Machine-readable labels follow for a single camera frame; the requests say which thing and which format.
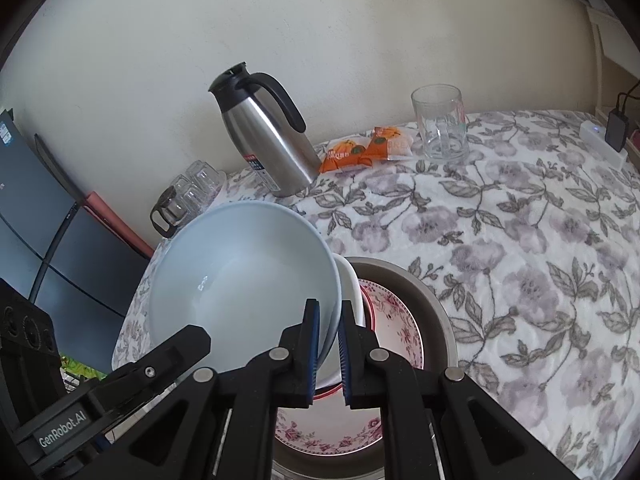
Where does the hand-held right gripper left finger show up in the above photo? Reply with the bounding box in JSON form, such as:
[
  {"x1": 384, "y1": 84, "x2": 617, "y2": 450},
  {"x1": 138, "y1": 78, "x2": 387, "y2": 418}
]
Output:
[{"x1": 107, "y1": 298, "x2": 321, "y2": 480}]

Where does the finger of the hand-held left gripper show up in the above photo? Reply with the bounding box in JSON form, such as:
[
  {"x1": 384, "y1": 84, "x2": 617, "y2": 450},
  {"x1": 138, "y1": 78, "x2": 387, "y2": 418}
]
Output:
[{"x1": 95, "y1": 325, "x2": 213, "y2": 423}]

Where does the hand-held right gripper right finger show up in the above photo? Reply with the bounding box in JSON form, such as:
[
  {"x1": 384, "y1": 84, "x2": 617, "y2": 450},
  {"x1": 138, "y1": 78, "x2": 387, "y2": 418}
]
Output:
[{"x1": 337, "y1": 315, "x2": 571, "y2": 480}]

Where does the strawberry print bowl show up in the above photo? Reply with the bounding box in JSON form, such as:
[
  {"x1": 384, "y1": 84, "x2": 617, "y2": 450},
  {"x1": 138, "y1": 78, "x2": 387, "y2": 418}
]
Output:
[{"x1": 310, "y1": 280, "x2": 377, "y2": 401}]

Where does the pink floral rimmed plate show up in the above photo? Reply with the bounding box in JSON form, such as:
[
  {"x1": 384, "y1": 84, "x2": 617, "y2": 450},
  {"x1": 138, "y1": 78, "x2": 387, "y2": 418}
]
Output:
[{"x1": 274, "y1": 280, "x2": 426, "y2": 456}]

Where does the small white bowl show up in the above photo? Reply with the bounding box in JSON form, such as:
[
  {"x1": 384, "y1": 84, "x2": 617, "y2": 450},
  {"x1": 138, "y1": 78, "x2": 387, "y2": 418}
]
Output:
[{"x1": 315, "y1": 254, "x2": 366, "y2": 386}]

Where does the stainless steel basin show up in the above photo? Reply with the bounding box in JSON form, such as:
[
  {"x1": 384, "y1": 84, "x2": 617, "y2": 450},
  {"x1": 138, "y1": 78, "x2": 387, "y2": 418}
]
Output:
[{"x1": 272, "y1": 256, "x2": 458, "y2": 480}]

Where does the large light blue bowl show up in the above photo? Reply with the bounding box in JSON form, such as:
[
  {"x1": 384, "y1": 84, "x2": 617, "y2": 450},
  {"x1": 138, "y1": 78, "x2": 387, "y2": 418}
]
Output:
[{"x1": 147, "y1": 200, "x2": 343, "y2": 376}]

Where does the green patterned packet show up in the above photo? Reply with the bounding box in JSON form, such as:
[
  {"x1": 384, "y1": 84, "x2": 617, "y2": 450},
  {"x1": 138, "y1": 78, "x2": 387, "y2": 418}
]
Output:
[{"x1": 60, "y1": 355, "x2": 108, "y2": 382}]

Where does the red flat board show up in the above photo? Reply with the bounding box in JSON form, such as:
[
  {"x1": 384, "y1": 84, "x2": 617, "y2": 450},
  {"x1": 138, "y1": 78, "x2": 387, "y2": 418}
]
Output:
[{"x1": 84, "y1": 191, "x2": 155, "y2": 260}]

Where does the dark blue panel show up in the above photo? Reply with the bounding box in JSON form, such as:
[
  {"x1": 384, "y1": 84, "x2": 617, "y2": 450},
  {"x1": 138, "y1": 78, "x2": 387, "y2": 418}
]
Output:
[{"x1": 0, "y1": 107, "x2": 151, "y2": 321}]

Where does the small clear glass cup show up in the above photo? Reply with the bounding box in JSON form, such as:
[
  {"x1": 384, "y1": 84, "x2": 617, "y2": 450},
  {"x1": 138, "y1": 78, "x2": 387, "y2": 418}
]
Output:
[
  {"x1": 172, "y1": 175, "x2": 202, "y2": 211},
  {"x1": 192, "y1": 160, "x2": 226, "y2": 198}
]

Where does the grey floral blanket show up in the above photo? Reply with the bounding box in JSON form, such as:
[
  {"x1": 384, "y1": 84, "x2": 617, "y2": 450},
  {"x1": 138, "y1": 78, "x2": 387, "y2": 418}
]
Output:
[{"x1": 111, "y1": 109, "x2": 640, "y2": 480}]

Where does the stainless steel thermos jug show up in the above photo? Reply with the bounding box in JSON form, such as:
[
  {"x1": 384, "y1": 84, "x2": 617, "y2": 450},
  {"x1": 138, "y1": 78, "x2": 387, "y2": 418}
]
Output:
[{"x1": 208, "y1": 61, "x2": 321, "y2": 198}]

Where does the orange and white snack packet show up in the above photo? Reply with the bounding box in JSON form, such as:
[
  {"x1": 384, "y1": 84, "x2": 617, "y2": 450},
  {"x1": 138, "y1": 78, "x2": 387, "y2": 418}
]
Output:
[{"x1": 367, "y1": 125, "x2": 416, "y2": 161}]

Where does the clear glass mug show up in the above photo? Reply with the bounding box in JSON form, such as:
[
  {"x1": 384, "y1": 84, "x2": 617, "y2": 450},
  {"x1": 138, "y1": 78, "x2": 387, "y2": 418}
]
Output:
[{"x1": 411, "y1": 84, "x2": 471, "y2": 163}]

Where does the white power strip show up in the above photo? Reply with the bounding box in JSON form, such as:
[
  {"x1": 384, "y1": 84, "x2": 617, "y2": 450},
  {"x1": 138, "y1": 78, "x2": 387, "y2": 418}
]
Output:
[{"x1": 580, "y1": 120, "x2": 630, "y2": 170}]

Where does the black charger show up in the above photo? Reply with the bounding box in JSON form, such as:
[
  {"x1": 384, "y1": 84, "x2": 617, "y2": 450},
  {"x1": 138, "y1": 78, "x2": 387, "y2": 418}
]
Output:
[{"x1": 605, "y1": 107, "x2": 631, "y2": 153}]

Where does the white wooden furniture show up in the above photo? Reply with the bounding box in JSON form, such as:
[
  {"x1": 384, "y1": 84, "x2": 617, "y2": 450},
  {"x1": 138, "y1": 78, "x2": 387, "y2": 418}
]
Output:
[{"x1": 585, "y1": 2, "x2": 640, "y2": 126}]

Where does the thin black cable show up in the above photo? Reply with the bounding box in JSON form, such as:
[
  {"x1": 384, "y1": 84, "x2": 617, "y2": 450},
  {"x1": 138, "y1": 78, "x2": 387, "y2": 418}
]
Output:
[{"x1": 27, "y1": 202, "x2": 78, "y2": 306}]

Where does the glass pitcher with black handle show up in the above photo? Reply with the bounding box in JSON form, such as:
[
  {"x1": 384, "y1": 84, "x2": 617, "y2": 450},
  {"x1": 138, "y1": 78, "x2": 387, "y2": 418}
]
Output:
[{"x1": 150, "y1": 187, "x2": 190, "y2": 238}]

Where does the black charger cable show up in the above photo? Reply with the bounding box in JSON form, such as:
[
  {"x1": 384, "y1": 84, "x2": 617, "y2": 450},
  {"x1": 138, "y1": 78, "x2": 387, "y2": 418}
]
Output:
[{"x1": 616, "y1": 77, "x2": 640, "y2": 111}]

